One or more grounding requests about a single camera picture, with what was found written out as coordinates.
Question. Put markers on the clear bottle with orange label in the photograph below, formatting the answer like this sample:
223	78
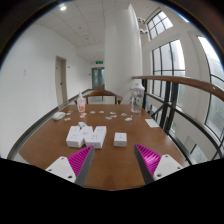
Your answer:
81	105

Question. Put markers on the wide glass window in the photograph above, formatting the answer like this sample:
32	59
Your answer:
216	106

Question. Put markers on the small pale card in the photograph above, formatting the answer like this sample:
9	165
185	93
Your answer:
113	113
108	118
92	112
69	113
124	114
101	111
128	119

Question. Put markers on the clear plastic water bottle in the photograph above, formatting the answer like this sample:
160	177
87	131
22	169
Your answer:
137	98

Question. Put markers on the wooden chair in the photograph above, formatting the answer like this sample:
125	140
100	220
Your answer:
103	93

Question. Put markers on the wooden handrail with black posts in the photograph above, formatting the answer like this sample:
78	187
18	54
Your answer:
180	81

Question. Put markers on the tall gridded window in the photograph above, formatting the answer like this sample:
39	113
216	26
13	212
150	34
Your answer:
168	65

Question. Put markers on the white security camera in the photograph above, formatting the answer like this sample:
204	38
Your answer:
141	19
143	31

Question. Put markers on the small tan card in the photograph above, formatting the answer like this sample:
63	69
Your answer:
67	119

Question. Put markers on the glazed double door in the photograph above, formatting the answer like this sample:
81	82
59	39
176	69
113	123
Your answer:
98	78

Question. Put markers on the green exit sign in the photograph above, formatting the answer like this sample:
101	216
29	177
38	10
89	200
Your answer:
99	62

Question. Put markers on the round ceiling light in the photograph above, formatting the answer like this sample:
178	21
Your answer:
63	7

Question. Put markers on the white computer mouse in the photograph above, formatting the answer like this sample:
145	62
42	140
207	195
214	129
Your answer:
58	116

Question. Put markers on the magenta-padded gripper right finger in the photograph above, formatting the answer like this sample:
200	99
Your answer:
166	165

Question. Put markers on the white paper sheet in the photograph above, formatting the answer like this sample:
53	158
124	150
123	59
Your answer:
152	123

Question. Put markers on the small gridded window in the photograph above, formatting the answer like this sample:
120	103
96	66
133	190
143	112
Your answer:
159	24

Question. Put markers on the small white plug adapter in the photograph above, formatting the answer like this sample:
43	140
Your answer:
82	124

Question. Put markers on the small pink card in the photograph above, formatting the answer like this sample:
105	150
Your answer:
114	116
83	115

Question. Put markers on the white cube charger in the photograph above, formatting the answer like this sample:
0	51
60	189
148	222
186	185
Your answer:
120	139

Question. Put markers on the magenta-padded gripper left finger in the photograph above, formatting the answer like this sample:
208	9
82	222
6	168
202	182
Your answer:
61	166

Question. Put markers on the beige single door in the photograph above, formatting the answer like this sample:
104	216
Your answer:
60	81

